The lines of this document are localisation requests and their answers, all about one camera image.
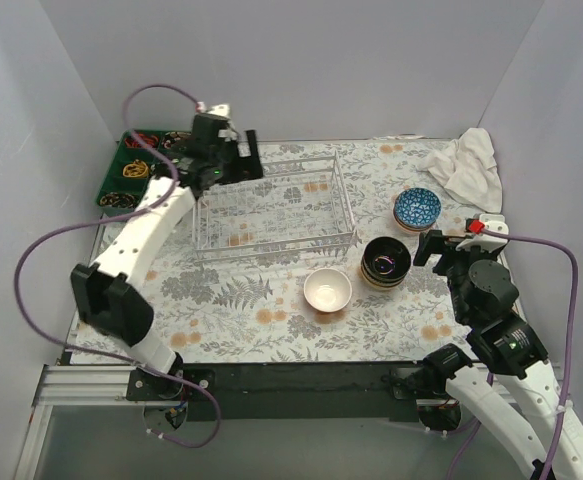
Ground white red diamond pattern bowl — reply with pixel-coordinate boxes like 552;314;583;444
393;187;442;226

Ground dark floral scrunchie back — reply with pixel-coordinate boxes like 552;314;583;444
161;131;190;151

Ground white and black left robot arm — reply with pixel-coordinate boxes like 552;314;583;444
70;104;264;400

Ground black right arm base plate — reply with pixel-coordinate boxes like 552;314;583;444
390;367;450;400

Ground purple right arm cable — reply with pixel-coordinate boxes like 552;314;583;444
445;227;581;480

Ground aluminium frame rail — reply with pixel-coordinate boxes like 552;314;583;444
12;362;583;480

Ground white bowl red wreath pattern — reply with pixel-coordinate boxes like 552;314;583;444
398;224;430;236

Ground dark patterned scrunchie front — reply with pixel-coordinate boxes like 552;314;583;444
98;192;137;209

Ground olive tan bowl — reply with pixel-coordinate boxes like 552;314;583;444
361;236;412;270

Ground crumpled white cloth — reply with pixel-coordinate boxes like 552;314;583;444
417;128;503;214

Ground orange black hair ties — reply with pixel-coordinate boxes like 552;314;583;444
122;131;161;151

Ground orange plastic bowl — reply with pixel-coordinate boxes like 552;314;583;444
303;268;352;313

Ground yellow rubber bands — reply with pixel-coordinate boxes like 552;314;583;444
122;159;151;179

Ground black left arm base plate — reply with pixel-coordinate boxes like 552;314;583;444
125;367;217;404

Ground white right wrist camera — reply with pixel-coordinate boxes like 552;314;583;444
456;213;509;253

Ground black gold pattern bowl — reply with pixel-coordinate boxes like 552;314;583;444
360;260;409;289

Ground floral patterned table mat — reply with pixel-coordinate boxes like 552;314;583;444
68;137;534;365

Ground cream bird pattern bowl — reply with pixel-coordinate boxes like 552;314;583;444
361;275;399;292

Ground white wire dish rack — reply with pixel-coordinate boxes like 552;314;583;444
192;152;356;262

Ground green compartment organizer tray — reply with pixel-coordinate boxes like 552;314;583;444
96;130;184;217

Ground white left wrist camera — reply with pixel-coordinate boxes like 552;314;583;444
196;102;233;130

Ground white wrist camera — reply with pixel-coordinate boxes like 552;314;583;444
196;102;233;130
456;213;509;253

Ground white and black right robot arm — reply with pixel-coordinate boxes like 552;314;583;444
413;230;583;479

